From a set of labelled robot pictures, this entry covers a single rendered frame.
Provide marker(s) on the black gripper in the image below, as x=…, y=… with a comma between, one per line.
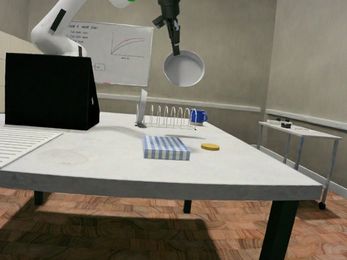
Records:
x=171, y=12

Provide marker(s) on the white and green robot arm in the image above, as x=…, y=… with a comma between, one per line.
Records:
x=48, y=36

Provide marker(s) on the white ribbed draining mat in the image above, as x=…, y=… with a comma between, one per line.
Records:
x=10, y=154

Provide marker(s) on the blue and white checked towel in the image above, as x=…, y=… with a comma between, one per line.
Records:
x=162, y=147

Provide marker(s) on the blue mug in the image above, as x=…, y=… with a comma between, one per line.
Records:
x=200, y=117

